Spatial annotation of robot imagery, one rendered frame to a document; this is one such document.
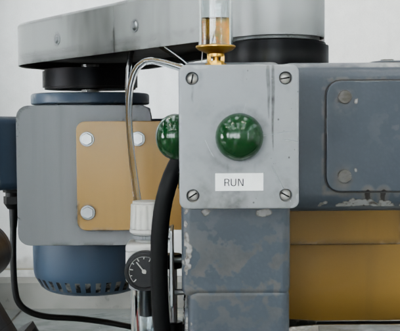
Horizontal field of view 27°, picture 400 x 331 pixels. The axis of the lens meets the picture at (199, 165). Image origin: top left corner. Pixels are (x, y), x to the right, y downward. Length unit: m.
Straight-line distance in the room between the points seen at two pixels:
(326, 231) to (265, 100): 0.33
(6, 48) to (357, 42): 2.43
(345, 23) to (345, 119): 5.29
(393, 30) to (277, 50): 5.25
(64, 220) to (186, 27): 0.32
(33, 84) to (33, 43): 4.85
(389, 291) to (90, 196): 0.35
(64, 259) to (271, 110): 0.54
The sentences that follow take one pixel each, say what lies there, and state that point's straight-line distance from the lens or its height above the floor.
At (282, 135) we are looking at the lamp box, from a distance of 0.52.
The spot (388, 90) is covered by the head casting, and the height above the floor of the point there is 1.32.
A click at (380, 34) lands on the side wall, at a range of 5.90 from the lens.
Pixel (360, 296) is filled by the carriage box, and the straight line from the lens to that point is 0.89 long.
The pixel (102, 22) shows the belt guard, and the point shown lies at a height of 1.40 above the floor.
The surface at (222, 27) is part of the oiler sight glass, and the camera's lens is 0.59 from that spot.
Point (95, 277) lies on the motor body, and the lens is 1.00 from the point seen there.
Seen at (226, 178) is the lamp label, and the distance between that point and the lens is 0.51.
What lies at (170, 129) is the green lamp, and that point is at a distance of 0.52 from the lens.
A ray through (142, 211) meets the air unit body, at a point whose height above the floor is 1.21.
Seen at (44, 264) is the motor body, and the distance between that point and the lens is 1.03.
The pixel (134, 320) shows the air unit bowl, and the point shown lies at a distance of 0.80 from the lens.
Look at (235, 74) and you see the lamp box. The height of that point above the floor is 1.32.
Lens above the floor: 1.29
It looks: 3 degrees down
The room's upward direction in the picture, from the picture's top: straight up
